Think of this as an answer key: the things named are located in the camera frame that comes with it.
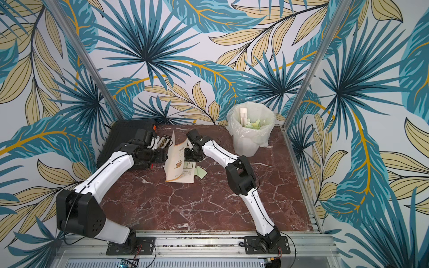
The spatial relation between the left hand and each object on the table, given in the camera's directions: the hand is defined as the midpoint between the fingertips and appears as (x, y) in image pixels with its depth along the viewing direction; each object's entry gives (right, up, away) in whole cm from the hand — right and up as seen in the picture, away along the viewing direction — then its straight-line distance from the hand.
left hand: (162, 159), depth 85 cm
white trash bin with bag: (+48, +19, +15) cm, 54 cm away
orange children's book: (+5, -7, +10) cm, 13 cm away
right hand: (+10, -1, +12) cm, 16 cm away
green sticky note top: (+18, -9, +13) cm, 24 cm away
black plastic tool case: (-34, +15, +24) cm, 44 cm away
